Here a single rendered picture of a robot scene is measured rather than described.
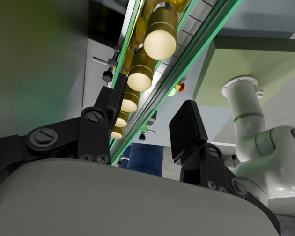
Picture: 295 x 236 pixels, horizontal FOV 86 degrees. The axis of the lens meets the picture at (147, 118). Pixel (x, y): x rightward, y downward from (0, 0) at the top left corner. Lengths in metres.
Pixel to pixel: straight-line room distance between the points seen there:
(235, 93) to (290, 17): 0.26
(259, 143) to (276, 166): 0.11
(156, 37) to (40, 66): 0.15
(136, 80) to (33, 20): 0.12
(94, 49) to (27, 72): 0.37
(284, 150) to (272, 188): 0.09
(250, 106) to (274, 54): 0.17
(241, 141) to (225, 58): 0.28
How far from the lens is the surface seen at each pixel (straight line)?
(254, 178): 0.48
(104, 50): 0.56
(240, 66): 0.66
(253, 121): 0.60
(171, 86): 0.49
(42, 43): 0.24
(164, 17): 0.19
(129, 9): 0.48
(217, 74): 0.66
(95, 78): 0.65
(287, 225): 12.70
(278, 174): 0.46
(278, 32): 0.72
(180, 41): 0.50
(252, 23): 0.67
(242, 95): 0.66
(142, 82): 0.21
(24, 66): 0.21
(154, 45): 0.18
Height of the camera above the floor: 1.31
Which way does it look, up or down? 33 degrees down
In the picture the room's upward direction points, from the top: 172 degrees counter-clockwise
